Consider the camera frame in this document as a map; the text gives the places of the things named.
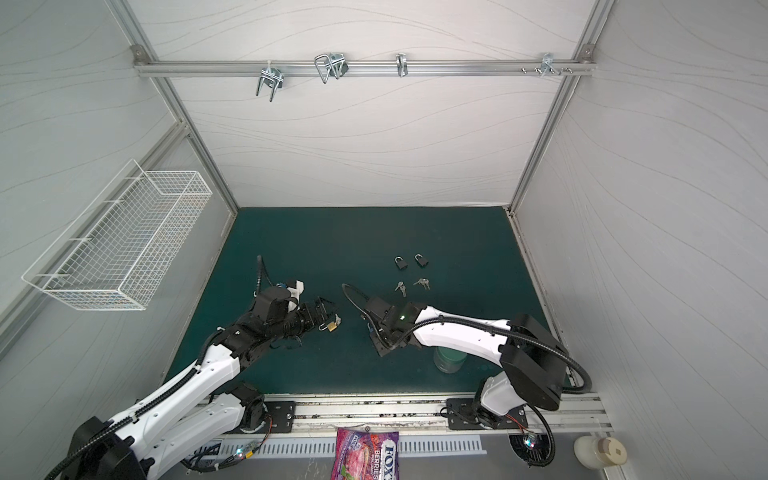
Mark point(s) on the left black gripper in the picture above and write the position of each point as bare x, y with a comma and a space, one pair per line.
315, 319

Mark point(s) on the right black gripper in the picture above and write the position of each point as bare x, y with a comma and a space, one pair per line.
373, 315

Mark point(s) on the silver key bunch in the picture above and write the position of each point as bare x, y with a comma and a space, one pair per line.
424, 282
402, 289

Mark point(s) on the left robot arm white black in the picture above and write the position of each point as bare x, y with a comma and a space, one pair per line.
161, 430

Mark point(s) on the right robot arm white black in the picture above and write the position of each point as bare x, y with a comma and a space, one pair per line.
531, 358

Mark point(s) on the brass padlock with key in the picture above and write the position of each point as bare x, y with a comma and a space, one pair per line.
331, 325

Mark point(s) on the purple candy bag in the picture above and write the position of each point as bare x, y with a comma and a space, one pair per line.
366, 455

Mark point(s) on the white plastic bottle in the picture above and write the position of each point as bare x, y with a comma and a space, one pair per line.
599, 453

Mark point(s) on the metal u-bolt clamp left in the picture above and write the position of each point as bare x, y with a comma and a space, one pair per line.
271, 79

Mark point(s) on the metal u-bolt clamp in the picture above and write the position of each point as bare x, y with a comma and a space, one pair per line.
331, 65
271, 79

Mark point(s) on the metal u-bolt clamp middle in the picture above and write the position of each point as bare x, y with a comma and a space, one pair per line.
331, 65

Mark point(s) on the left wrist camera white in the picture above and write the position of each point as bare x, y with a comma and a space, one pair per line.
295, 289

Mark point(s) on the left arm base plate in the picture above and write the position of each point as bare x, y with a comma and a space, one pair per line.
273, 416

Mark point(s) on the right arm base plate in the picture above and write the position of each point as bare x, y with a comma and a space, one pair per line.
467, 414

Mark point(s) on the white wire basket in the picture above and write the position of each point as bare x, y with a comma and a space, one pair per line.
114, 255

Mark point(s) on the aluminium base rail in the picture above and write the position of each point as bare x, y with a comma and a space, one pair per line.
420, 413

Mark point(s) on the small metal bracket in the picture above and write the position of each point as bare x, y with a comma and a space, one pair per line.
401, 65

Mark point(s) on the metal hook bracket right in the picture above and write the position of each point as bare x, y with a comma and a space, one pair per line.
547, 67

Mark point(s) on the aluminium cross rail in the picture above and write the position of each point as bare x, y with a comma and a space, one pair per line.
357, 68

